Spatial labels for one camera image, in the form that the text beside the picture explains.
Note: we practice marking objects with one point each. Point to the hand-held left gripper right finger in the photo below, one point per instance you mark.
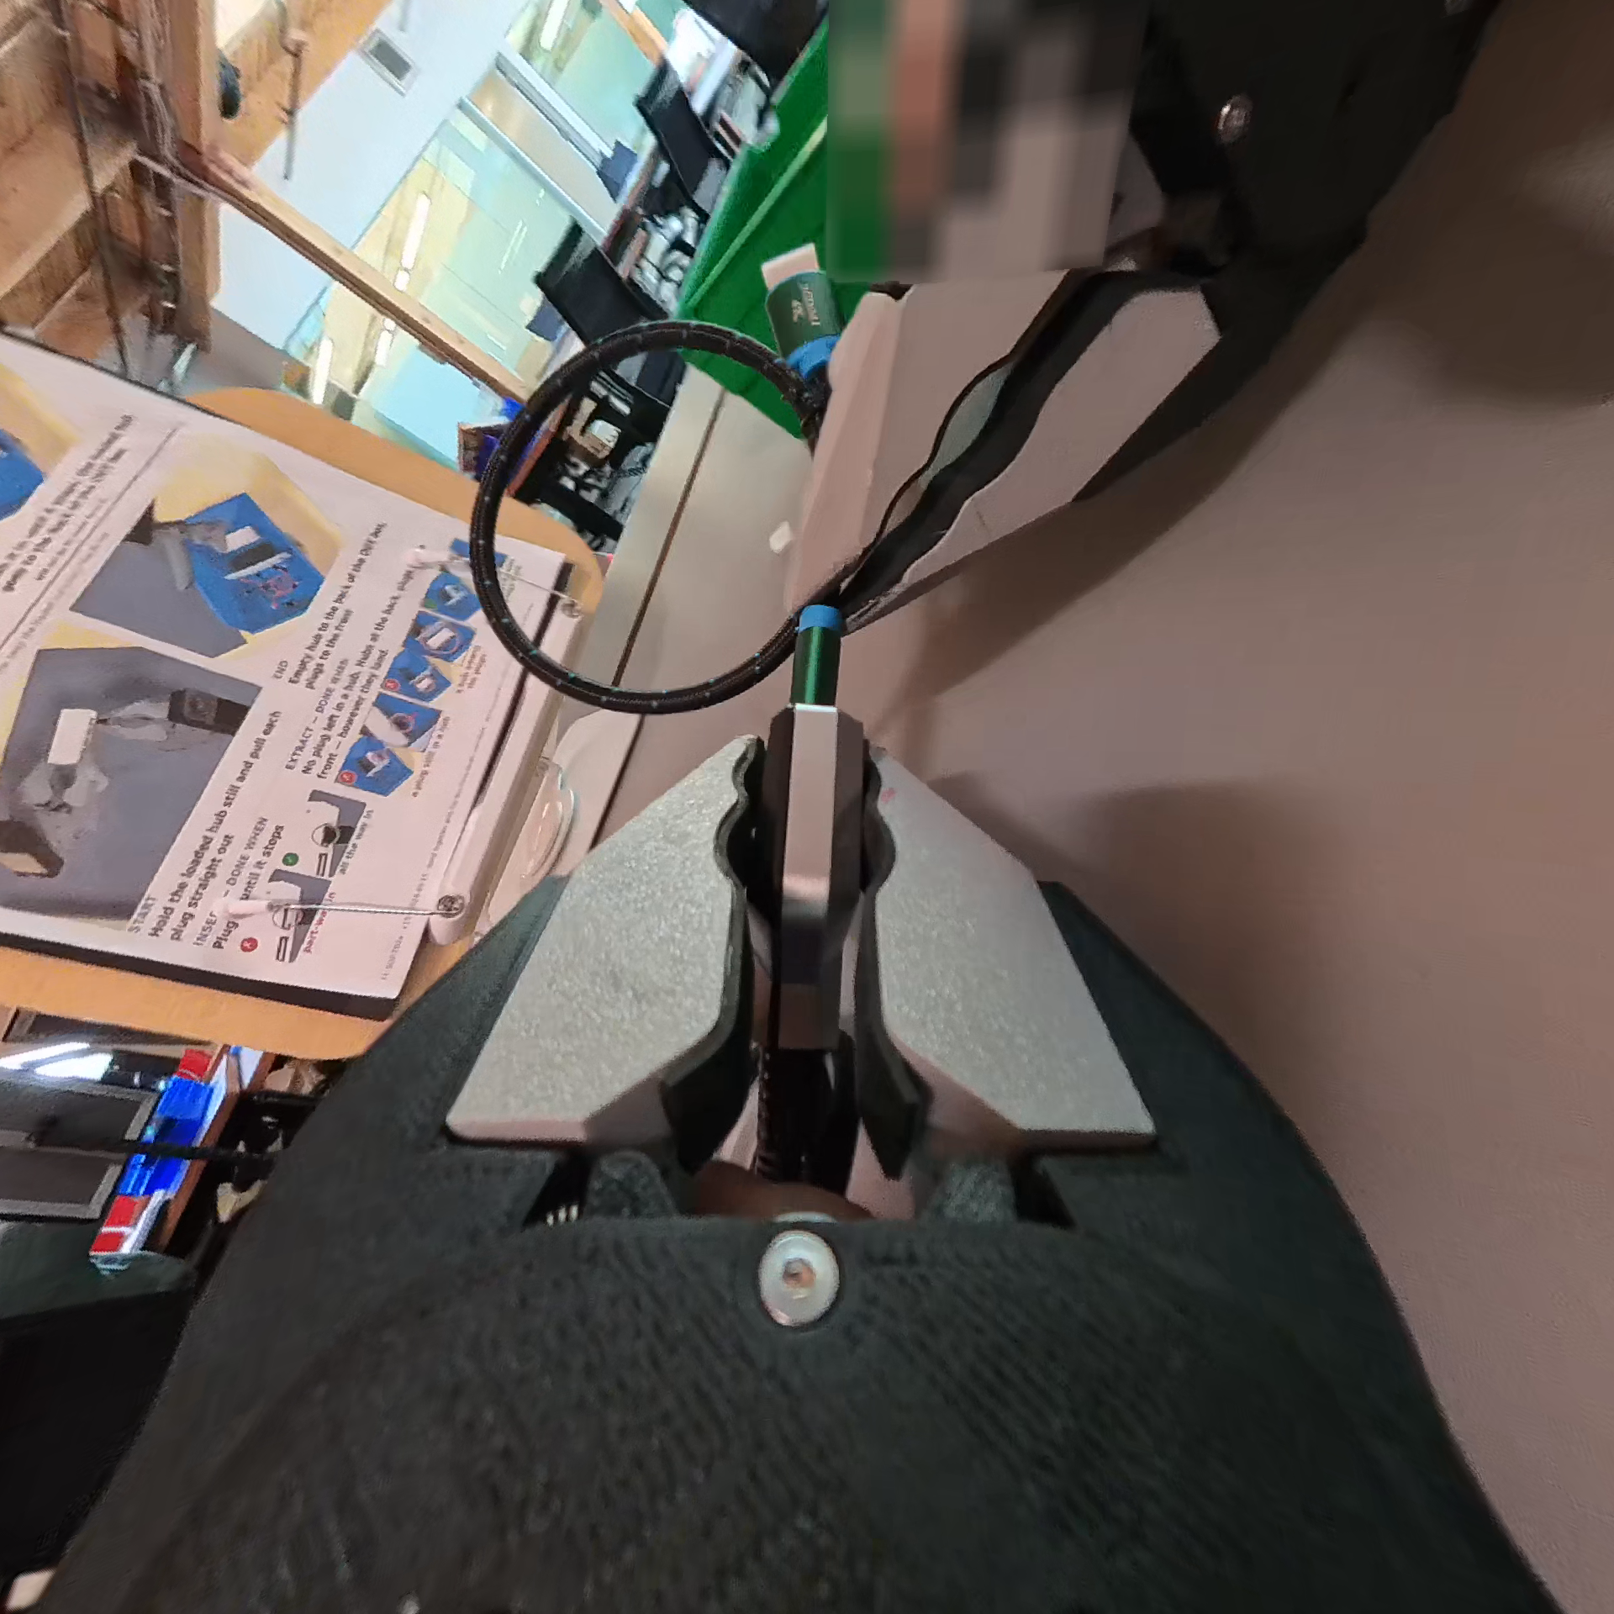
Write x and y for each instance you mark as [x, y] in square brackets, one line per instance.
[996, 996]

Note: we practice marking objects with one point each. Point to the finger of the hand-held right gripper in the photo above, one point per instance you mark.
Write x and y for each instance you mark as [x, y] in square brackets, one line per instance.
[883, 415]
[1110, 390]

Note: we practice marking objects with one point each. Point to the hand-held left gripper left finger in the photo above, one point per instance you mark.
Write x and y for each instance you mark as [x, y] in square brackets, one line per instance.
[606, 996]

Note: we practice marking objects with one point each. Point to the green plastic bin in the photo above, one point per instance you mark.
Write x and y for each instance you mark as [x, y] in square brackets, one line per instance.
[758, 227]

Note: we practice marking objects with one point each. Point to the white tablet stand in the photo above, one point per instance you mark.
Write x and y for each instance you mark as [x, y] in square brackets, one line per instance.
[529, 819]

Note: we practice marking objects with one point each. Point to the black office chair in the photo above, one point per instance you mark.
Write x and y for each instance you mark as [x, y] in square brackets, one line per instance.
[606, 415]
[689, 125]
[601, 285]

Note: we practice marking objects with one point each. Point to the small blue bin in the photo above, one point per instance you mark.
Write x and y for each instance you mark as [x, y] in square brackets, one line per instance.
[487, 440]

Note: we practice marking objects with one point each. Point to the instruction sheet on stand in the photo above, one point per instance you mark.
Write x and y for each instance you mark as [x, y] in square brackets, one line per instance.
[164, 1009]

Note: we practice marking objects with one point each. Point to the printed instruction sheet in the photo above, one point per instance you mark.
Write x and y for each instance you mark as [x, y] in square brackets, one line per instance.
[189, 705]

